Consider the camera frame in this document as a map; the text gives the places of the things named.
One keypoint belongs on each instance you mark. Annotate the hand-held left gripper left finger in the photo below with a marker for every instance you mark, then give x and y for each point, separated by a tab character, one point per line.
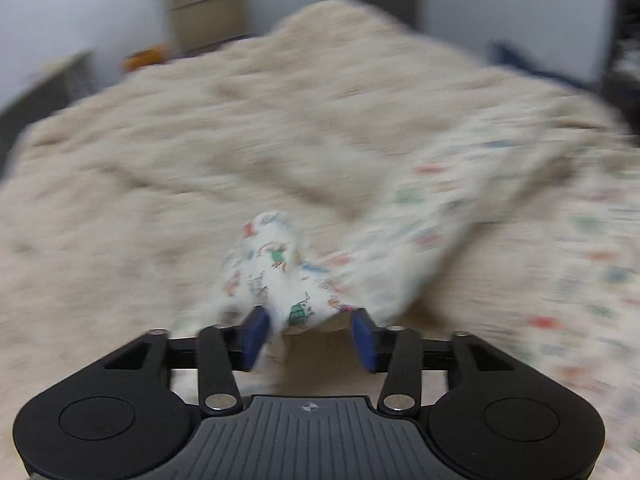
256	335

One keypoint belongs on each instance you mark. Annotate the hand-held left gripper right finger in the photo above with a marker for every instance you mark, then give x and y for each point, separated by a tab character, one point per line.
364	340

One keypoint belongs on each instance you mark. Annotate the cartoon print cream garment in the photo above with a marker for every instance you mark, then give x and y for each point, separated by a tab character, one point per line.
280	270

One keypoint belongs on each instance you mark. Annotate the cream fluffy blanket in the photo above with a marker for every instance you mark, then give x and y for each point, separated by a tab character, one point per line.
150	185

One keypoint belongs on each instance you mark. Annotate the orange toolbox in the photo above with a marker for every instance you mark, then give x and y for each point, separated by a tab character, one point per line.
145	59

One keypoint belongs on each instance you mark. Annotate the dark blue bag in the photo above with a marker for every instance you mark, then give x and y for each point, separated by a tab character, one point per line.
525	60

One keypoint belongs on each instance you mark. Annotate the white folding table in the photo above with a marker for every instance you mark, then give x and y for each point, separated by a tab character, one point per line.
50	85

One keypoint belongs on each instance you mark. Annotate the beige two-door refrigerator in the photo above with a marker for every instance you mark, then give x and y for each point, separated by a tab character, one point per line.
205	10

